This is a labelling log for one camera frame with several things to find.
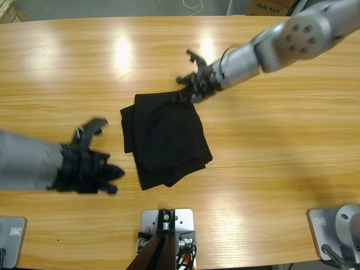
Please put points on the brown cardboard box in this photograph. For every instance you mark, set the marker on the brown cardboard box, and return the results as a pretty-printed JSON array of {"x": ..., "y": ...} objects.
[{"x": 267, "y": 7}]

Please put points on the white mount block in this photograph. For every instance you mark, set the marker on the white mount block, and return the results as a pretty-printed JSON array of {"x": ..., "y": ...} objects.
[{"x": 184, "y": 222}]

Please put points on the dark camera post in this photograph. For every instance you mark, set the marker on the dark camera post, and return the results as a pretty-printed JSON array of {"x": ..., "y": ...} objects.
[{"x": 160, "y": 247}]

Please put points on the wooden crate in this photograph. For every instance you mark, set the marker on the wooden crate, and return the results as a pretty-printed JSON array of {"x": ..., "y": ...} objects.
[{"x": 9, "y": 11}]

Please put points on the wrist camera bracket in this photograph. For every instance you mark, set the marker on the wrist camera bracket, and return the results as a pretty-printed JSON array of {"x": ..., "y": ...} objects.
[
  {"x": 88, "y": 130},
  {"x": 197, "y": 59}
]

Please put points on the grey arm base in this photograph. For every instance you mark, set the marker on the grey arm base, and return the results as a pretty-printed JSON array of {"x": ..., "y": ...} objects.
[
  {"x": 337, "y": 233},
  {"x": 12, "y": 242}
]

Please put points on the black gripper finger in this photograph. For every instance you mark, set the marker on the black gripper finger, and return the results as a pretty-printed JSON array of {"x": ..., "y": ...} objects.
[
  {"x": 181, "y": 95},
  {"x": 114, "y": 171},
  {"x": 182, "y": 80},
  {"x": 109, "y": 188}
]

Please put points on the white upright post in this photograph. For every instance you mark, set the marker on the white upright post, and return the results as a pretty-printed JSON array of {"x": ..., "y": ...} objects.
[{"x": 230, "y": 7}]

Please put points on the black polo shirt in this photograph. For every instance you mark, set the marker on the black polo shirt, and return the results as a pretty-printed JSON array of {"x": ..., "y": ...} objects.
[{"x": 166, "y": 140}]

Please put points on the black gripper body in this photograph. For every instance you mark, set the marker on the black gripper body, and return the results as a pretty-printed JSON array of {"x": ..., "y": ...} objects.
[
  {"x": 80, "y": 168},
  {"x": 201, "y": 84}
]

